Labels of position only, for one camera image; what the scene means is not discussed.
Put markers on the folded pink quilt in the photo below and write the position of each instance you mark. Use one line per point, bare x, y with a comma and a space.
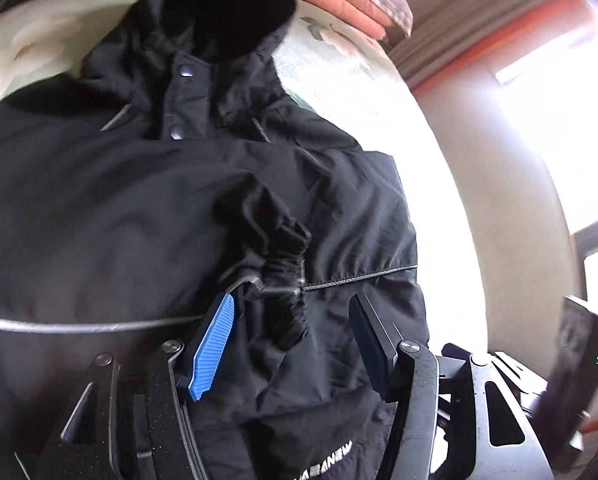
339, 5

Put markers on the bright window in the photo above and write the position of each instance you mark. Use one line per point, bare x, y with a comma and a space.
579, 135

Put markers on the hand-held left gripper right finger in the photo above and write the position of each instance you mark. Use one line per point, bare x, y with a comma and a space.
371, 345

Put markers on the floral bedspread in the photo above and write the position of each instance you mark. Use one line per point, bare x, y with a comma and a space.
339, 75

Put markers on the orange curtain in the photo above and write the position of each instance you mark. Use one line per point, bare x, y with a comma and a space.
504, 35

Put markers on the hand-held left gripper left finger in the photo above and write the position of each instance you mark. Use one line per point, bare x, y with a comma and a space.
214, 340

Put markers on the black hooded jacket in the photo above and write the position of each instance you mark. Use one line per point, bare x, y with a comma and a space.
129, 210

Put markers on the beige curtain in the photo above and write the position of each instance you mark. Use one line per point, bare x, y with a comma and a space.
429, 55

